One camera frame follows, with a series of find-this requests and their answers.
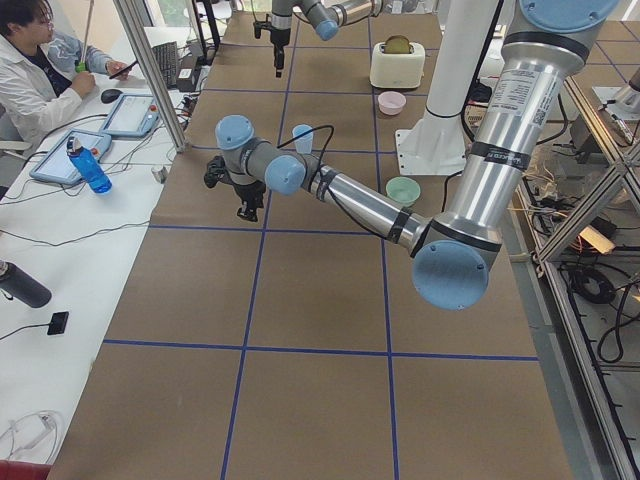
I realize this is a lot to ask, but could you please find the toast slice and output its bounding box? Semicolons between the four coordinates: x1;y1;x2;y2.
381;35;412;55

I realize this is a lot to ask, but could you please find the green plastic bowl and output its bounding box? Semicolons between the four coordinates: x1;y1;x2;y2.
385;176;421;207

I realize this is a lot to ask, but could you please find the near teach pendant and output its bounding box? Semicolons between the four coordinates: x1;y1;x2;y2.
29;129;112;186

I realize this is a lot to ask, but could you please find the teach pendant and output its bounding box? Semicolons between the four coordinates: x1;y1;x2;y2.
29;129;112;186
99;94;159;138

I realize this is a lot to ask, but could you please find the small black square device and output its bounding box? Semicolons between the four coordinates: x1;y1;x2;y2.
47;311;69;336

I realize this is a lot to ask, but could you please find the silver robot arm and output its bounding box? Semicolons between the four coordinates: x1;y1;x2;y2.
255;0;383;78
204;1;615;310

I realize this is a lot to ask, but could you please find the aluminium frame post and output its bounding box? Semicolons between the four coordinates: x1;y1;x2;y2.
113;0;186;153

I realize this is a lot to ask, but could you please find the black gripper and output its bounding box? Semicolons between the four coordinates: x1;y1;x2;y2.
270;26;291;77
234;181;265;222

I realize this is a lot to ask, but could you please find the dark grey thermos bottle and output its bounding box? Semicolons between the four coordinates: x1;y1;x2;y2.
1;260;52;308

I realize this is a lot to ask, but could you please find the black keyboard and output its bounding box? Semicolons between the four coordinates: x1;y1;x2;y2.
152;41;179;89

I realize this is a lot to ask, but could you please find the black computer mouse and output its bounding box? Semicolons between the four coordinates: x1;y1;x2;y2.
100;88;123;104

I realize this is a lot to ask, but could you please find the far teach pendant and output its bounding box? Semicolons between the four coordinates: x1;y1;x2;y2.
99;94;159;138

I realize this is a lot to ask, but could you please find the blue water bottle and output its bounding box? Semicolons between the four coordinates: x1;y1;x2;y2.
66;136;112;194

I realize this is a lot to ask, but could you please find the person in white jacket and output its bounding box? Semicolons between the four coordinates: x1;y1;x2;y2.
1;1;128;146

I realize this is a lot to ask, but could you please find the cream toaster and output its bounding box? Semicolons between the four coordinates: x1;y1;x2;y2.
369;42;426;89

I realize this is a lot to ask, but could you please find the light blue cup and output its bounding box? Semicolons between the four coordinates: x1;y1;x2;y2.
292;124;314;154

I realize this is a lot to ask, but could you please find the pink plastic bowl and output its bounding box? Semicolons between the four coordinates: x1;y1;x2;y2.
377;91;406;116

